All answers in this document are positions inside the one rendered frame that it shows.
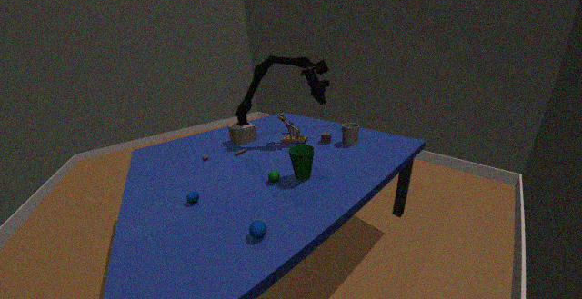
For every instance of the green ball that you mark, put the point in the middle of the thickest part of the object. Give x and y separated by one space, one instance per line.
273 176

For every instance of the green cup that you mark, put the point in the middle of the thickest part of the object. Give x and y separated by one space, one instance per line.
302 160

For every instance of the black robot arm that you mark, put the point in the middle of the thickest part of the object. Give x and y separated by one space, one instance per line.
260 71

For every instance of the grey cup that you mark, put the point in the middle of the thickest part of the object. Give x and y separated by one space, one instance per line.
350 133

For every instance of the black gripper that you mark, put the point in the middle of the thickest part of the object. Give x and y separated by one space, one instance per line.
318 91

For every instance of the blue ball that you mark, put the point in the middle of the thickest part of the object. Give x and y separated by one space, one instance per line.
192 197
257 229

